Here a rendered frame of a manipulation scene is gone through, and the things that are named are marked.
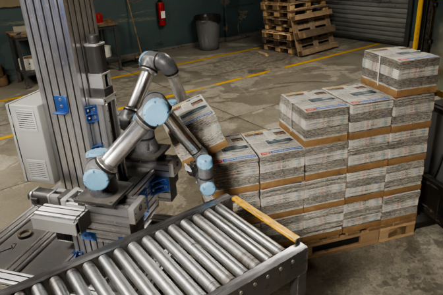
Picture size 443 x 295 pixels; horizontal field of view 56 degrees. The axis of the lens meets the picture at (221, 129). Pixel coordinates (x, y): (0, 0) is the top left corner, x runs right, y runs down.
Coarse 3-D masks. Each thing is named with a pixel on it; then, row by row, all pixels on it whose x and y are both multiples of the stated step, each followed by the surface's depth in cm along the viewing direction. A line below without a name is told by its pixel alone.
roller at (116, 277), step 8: (104, 256) 168; (104, 264) 164; (112, 264) 164; (104, 272) 163; (112, 272) 160; (120, 272) 160; (112, 280) 157; (120, 280) 155; (120, 288) 152; (128, 288) 151
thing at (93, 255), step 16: (192, 208) 198; (160, 224) 187; (176, 224) 189; (128, 240) 177; (176, 240) 191; (80, 256) 169; (96, 256) 168; (112, 256) 173; (48, 272) 161; (64, 272) 161; (80, 272) 166; (16, 288) 154; (48, 288) 159
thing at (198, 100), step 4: (196, 96) 259; (200, 96) 256; (188, 100) 258; (192, 100) 255; (196, 100) 254; (200, 100) 252; (204, 100) 250; (180, 104) 257; (184, 104) 255; (188, 104) 253; (192, 104) 251; (196, 104) 249; (200, 104) 247; (176, 108) 254; (180, 108) 252; (184, 108) 250; (188, 108) 249; (176, 112) 250; (180, 112) 248
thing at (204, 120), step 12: (204, 108) 240; (192, 120) 230; (204, 120) 229; (216, 120) 230; (168, 132) 227; (192, 132) 230; (204, 132) 232; (216, 132) 234; (180, 144) 230; (204, 144) 234; (180, 156) 232
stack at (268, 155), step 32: (224, 160) 237; (256, 160) 240; (288, 160) 247; (320, 160) 253; (352, 160) 259; (256, 192) 248; (288, 192) 254; (320, 192) 260; (352, 192) 268; (256, 224) 257; (288, 224) 264; (320, 224) 270; (352, 224) 278
